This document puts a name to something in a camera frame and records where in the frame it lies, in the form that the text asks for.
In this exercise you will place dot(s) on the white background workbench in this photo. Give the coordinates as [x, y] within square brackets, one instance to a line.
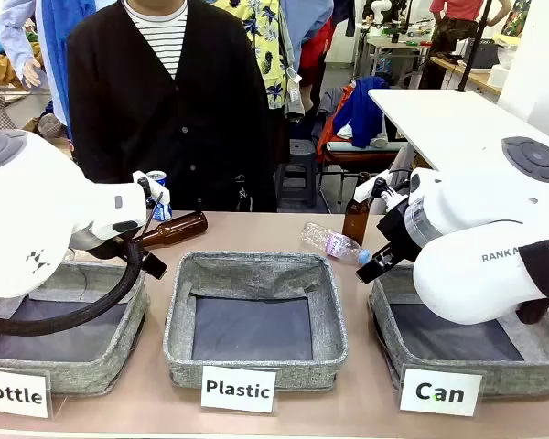
[393, 46]

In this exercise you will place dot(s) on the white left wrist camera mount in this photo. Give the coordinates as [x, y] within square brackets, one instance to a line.
[158, 188]

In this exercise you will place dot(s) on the blue jacket on chair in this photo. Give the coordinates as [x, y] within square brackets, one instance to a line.
[361, 110]

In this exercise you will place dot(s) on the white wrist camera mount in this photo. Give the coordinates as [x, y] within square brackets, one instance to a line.
[368, 188]
[158, 188]

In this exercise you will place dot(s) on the brown glass bottle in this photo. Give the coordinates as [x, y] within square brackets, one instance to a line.
[356, 219]
[183, 226]

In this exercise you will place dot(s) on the grey basket labelled Plastic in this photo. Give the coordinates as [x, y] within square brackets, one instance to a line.
[256, 274]

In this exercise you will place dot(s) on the person in black cardigan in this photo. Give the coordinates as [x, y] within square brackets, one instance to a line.
[164, 114]

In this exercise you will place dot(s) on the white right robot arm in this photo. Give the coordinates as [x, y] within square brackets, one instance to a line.
[485, 206]

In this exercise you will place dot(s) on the blue white drink can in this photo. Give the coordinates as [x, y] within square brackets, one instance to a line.
[157, 175]

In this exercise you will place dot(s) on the grey basket labelled Can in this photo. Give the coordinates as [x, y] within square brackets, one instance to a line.
[508, 366]

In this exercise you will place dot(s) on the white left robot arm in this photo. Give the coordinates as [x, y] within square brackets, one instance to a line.
[27, 206]

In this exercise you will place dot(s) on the dark plastic stool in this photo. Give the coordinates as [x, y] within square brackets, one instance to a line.
[297, 178]

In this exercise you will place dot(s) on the black stand pole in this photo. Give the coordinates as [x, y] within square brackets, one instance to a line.
[473, 46]

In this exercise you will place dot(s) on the person in camouflage trousers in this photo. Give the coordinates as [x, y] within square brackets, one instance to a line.
[453, 27]

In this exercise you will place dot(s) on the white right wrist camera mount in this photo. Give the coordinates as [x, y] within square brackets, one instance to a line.
[368, 188]

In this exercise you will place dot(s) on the bright blue hanging garment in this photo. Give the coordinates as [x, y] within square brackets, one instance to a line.
[59, 46]

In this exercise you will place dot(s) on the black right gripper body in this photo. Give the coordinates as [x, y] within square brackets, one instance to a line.
[399, 233]

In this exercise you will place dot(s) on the white Plastic label card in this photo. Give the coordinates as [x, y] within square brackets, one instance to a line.
[238, 388]

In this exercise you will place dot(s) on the white Bottle label card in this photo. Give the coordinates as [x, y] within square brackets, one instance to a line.
[13, 393]

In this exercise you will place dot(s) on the white Can label card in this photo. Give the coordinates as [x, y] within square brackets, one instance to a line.
[439, 393]

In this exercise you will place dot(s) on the white paper roll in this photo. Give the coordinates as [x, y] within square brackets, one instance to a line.
[498, 75]

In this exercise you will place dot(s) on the grey hanging tag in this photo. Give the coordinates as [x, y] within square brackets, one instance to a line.
[294, 93]

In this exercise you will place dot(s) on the white side table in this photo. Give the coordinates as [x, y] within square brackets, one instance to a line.
[439, 123]

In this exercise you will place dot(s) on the yellow floral shirt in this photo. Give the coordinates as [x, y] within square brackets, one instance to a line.
[267, 41]

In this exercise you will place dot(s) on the small pink-label plastic bottle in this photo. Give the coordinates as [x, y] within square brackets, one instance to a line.
[338, 244]

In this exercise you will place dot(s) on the wooden background desk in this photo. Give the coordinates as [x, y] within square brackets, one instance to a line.
[476, 78]

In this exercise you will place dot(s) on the red hanging garment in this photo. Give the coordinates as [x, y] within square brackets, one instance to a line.
[318, 50]

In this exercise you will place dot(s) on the grey basket labelled Bottle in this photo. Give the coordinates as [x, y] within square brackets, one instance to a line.
[96, 366]

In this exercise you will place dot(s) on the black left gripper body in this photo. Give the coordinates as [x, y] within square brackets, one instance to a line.
[114, 248]

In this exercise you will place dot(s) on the mannequin in light blue shirt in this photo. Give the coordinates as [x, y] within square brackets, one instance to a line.
[16, 36]

